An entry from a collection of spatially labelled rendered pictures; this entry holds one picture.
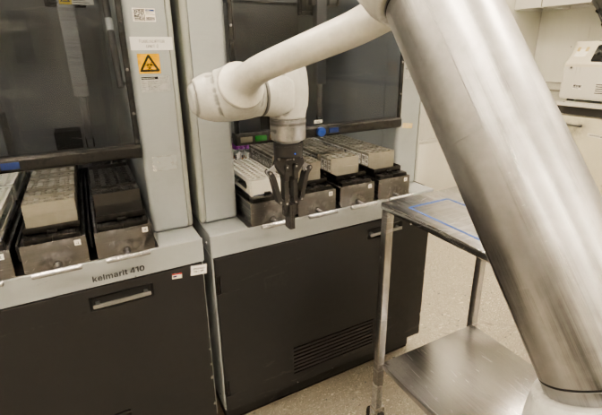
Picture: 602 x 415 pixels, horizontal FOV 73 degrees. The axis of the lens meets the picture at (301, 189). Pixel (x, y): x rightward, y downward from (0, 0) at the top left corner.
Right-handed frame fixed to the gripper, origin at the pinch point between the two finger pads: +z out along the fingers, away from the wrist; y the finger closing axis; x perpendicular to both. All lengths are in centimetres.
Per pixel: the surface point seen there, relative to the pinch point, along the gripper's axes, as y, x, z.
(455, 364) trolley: -46, 21, 52
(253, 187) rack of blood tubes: 4.3, -15.4, -4.1
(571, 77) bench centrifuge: -230, -64, -24
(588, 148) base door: -229, -45, 17
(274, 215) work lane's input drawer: -0.6, -11.7, 4.3
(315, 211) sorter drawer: -14.7, -11.7, 5.9
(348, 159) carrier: -31.6, -19.2, -6.9
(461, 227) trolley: -30.0, 30.7, -1.7
